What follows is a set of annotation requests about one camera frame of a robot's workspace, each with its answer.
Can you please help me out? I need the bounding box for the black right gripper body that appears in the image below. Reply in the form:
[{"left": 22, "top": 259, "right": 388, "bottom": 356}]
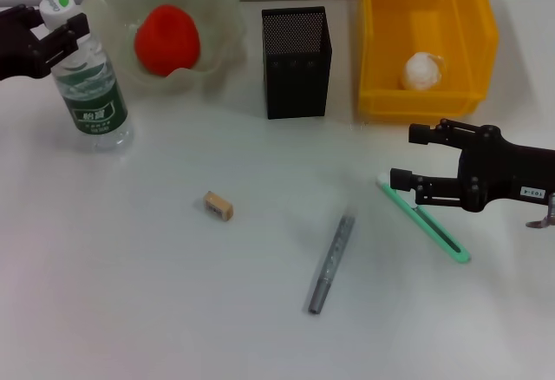
[{"left": 457, "top": 124, "right": 555, "bottom": 214}]

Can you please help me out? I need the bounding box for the yellow plastic storage bin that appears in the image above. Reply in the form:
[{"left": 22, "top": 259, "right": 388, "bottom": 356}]
[{"left": 357, "top": 0, "right": 500, "bottom": 126}]

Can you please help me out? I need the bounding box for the translucent glass fruit plate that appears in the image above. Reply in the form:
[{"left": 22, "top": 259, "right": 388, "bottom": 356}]
[{"left": 80, "top": 0, "right": 248, "bottom": 95}]

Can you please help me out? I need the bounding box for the orange red fruit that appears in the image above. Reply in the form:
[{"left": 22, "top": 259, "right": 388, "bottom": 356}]
[{"left": 133, "top": 4, "right": 203, "bottom": 77}]

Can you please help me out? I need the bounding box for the clear green label water bottle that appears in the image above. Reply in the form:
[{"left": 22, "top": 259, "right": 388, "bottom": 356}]
[{"left": 38, "top": 0, "right": 135, "bottom": 154}]

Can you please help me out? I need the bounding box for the grey marker pen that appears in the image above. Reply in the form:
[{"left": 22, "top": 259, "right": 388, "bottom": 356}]
[{"left": 307, "top": 213, "right": 357, "bottom": 315}]

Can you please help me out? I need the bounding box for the mint green utility knife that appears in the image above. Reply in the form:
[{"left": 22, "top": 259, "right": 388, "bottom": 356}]
[{"left": 375, "top": 173, "right": 473, "bottom": 265}]

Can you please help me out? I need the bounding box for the black mesh pen holder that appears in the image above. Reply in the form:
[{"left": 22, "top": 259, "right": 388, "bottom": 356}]
[{"left": 261, "top": 5, "right": 333, "bottom": 121}]

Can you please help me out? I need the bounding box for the white paper ball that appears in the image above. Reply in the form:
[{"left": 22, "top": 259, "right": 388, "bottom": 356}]
[{"left": 398, "top": 51, "right": 447, "bottom": 91}]

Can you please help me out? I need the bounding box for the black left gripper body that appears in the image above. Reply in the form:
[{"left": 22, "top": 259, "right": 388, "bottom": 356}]
[{"left": 0, "top": 27, "right": 45, "bottom": 82}]

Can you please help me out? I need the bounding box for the small tan eraser block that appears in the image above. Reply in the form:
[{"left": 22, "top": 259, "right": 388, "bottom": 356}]
[{"left": 202, "top": 191, "right": 235, "bottom": 220}]

